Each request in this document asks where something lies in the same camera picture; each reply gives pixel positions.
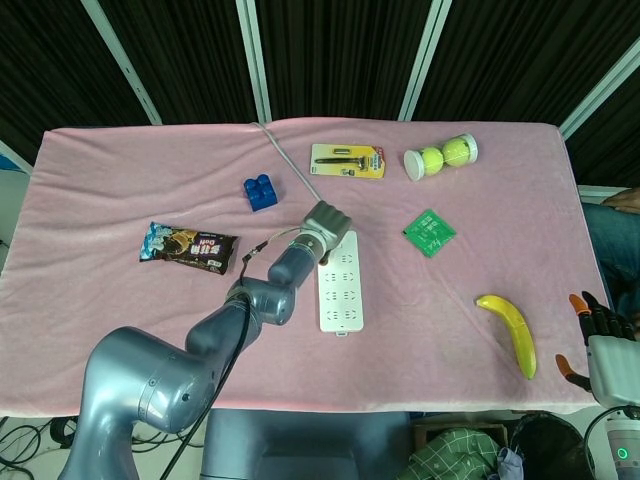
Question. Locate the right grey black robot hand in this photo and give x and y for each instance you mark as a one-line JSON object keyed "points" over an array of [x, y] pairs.
{"points": [[617, 370]]}

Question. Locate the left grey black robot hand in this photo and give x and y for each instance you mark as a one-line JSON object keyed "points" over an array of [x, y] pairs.
{"points": [[327, 222]]}

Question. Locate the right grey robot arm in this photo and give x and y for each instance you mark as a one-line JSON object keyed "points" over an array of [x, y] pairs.
{"points": [[625, 452]]}

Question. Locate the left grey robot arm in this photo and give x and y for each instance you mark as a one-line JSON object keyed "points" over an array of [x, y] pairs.
{"points": [[150, 385]]}

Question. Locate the razor in yellow blister pack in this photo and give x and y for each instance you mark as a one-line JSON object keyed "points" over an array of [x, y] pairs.
{"points": [[350, 161]]}

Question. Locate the blue toy brick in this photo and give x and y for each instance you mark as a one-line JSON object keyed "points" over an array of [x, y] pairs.
{"points": [[261, 195]]}

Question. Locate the white power strip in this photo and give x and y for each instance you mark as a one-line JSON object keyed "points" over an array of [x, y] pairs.
{"points": [[342, 300]]}

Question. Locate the clear tennis ball tube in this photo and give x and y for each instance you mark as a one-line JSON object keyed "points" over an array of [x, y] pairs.
{"points": [[414, 166]]}

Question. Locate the green tea sachet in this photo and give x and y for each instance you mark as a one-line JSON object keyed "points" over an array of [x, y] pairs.
{"points": [[430, 234]]}

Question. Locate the yellow banana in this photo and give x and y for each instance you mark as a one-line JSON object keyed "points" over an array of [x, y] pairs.
{"points": [[517, 330]]}

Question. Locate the black bin bag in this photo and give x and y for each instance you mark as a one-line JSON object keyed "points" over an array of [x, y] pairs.
{"points": [[545, 450]]}

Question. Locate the yellow tennis ball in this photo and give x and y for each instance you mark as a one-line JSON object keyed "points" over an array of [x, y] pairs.
{"points": [[455, 152], [433, 159]]}

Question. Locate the person in blue jeans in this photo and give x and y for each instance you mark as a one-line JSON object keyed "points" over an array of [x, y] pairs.
{"points": [[615, 235]]}

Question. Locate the brown chocolate snack packet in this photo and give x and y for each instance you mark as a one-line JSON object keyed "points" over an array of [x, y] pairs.
{"points": [[190, 247]]}

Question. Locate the pink table cloth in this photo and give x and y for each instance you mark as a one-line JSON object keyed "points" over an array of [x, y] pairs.
{"points": [[425, 325]]}

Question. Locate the green checkered cloth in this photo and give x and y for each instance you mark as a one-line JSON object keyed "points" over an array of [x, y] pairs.
{"points": [[450, 455]]}

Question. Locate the white frame post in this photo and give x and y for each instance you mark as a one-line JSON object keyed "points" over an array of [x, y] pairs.
{"points": [[425, 60], [255, 60], [12, 157], [125, 65], [600, 95]]}

